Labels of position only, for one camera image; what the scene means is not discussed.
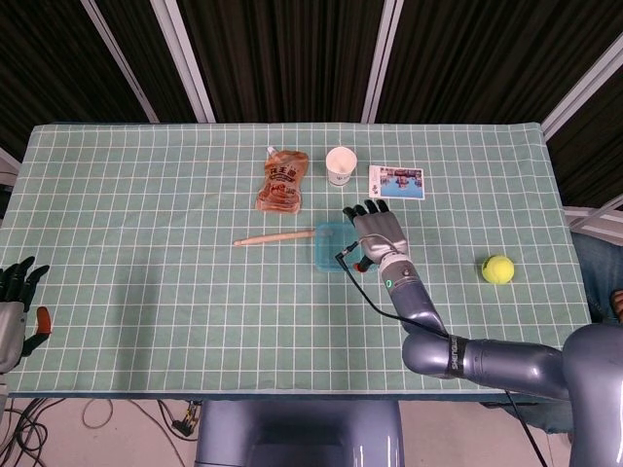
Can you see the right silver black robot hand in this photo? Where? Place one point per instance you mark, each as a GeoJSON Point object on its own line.
{"type": "Point", "coordinates": [382, 233]}

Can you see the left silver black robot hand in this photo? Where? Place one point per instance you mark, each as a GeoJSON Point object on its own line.
{"type": "Point", "coordinates": [10, 331]}

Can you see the blue plastic lid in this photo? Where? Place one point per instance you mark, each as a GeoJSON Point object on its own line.
{"type": "Point", "coordinates": [331, 243]}

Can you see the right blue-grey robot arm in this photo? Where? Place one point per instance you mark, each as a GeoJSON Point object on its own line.
{"type": "Point", "coordinates": [511, 365]}

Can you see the person's bare hand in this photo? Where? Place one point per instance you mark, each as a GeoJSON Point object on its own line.
{"type": "Point", "coordinates": [619, 304]}

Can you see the blue photo card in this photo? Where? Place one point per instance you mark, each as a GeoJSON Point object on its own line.
{"type": "Point", "coordinates": [399, 184]}

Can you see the white paper cup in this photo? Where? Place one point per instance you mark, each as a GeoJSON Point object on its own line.
{"type": "Point", "coordinates": [340, 165]}

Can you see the wooden stick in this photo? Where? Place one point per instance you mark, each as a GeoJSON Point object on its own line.
{"type": "Point", "coordinates": [277, 238]}

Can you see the brown sauce pouch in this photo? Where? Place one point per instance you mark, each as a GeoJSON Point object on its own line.
{"type": "Point", "coordinates": [282, 185]}

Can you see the yellow tennis ball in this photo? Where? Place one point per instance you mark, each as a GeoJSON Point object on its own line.
{"type": "Point", "coordinates": [498, 269]}

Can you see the green checkered tablecloth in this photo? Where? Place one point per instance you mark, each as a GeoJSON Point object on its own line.
{"type": "Point", "coordinates": [146, 292]}

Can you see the black pleated curtain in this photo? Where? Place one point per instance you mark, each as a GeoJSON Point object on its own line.
{"type": "Point", "coordinates": [292, 58]}

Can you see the black power plug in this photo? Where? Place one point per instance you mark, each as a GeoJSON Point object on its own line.
{"type": "Point", "coordinates": [184, 425]}

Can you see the person's blue jeans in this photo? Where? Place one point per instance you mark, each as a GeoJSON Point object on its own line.
{"type": "Point", "coordinates": [598, 262]}

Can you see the blue-grey robot torso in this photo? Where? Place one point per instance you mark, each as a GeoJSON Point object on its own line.
{"type": "Point", "coordinates": [292, 438]}

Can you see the white frame piece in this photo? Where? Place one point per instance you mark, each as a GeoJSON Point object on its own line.
{"type": "Point", "coordinates": [7, 168]}

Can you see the white metal frame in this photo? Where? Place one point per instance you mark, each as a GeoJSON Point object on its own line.
{"type": "Point", "coordinates": [584, 216]}

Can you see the thin white frame post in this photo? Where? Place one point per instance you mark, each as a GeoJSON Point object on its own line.
{"type": "Point", "coordinates": [119, 61]}

